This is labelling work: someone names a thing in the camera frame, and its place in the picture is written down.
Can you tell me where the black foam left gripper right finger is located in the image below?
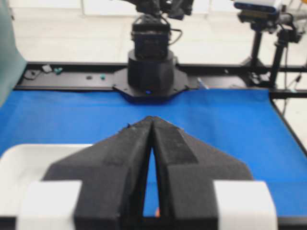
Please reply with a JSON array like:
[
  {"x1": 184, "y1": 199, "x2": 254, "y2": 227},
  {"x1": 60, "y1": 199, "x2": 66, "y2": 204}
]
[{"x1": 150, "y1": 116, "x2": 279, "y2": 230}]

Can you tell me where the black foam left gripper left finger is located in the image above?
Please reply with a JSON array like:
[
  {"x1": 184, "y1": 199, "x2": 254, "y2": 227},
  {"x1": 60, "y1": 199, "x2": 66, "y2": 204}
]
[{"x1": 18, "y1": 116, "x2": 153, "y2": 230}]

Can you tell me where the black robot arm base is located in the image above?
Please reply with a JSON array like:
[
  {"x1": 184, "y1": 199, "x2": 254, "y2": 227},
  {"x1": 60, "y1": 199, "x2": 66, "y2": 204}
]
[{"x1": 112, "y1": 0, "x2": 193, "y2": 99}]

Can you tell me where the white plastic case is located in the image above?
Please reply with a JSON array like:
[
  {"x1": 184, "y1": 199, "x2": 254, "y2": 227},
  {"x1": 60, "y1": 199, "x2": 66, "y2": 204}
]
[{"x1": 0, "y1": 144, "x2": 88, "y2": 218}]

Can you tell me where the blue table cloth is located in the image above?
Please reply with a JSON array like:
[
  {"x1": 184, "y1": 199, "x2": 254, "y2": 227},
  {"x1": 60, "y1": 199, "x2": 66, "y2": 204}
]
[{"x1": 0, "y1": 90, "x2": 307, "y2": 216}]

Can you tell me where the teal green curtain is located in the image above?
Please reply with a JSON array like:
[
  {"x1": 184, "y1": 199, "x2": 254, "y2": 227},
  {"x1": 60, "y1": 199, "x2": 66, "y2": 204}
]
[{"x1": 0, "y1": 0, "x2": 27, "y2": 105}]

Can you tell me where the black camera stand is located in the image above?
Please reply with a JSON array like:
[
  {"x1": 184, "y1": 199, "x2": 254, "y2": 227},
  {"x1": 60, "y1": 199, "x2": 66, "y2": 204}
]
[{"x1": 237, "y1": 10, "x2": 307, "y2": 89}]

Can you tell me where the black metal table frame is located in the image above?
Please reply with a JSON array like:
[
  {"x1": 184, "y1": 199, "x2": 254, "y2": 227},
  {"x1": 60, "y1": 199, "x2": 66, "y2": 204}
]
[{"x1": 15, "y1": 63, "x2": 307, "y2": 153}]

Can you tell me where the blue and silver camera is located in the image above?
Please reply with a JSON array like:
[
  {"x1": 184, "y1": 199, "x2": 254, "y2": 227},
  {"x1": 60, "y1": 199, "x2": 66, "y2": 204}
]
[{"x1": 233, "y1": 0, "x2": 283, "y2": 23}]

